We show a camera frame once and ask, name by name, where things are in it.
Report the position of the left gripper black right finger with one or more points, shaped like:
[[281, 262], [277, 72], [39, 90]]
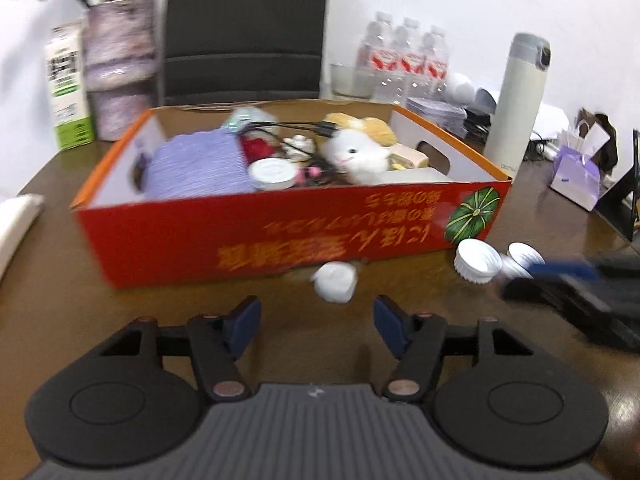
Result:
[[393, 324]]

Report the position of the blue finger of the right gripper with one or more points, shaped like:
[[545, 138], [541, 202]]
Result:
[[573, 269]]

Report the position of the white round container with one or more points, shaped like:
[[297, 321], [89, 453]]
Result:
[[476, 261]]

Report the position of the purple knit cloth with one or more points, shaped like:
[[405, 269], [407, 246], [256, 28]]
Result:
[[199, 164]]

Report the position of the lavender tin box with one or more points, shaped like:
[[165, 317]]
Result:
[[447, 116]]

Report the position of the black paper bag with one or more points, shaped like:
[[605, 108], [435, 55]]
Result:
[[223, 51]]

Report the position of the water bottle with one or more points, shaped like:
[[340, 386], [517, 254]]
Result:
[[377, 55], [409, 61], [436, 62]]

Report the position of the clear glass cup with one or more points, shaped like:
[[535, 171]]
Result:
[[352, 82]]

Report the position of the water bottle middle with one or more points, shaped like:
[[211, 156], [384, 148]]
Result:
[[409, 61]]

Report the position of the iridescent ball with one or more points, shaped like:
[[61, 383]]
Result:
[[244, 115]]

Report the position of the red rose flower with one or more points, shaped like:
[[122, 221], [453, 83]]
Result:
[[255, 149]]

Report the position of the red cardboard box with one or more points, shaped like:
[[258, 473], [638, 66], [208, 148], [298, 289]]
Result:
[[141, 242]]

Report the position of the purple ceramic vase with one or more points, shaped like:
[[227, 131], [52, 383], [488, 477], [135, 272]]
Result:
[[120, 63]]

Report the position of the green white milk carton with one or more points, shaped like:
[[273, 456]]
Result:
[[70, 109]]

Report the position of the white orange hamster plush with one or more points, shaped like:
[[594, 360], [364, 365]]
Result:
[[359, 148]]

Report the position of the water bottle right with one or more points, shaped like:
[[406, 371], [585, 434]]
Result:
[[436, 62]]

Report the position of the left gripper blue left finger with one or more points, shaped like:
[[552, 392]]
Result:
[[241, 325]]

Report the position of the small white round lid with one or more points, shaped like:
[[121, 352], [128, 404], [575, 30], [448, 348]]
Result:
[[335, 282]]

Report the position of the purple tissue pack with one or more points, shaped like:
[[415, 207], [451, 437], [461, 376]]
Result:
[[576, 177]]

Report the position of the white thermos bottle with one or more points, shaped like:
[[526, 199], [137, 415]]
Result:
[[519, 101]]

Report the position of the water bottle left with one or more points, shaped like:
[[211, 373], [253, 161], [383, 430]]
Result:
[[377, 55]]

